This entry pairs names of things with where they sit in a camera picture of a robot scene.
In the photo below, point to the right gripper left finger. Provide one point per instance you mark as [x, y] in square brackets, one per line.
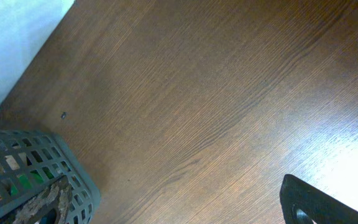
[50, 206]

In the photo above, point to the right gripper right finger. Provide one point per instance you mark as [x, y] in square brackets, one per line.
[303, 203]

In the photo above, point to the green lidded jar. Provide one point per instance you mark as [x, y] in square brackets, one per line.
[25, 181]

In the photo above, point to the grey plastic mesh basket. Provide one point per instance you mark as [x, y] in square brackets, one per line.
[31, 161]

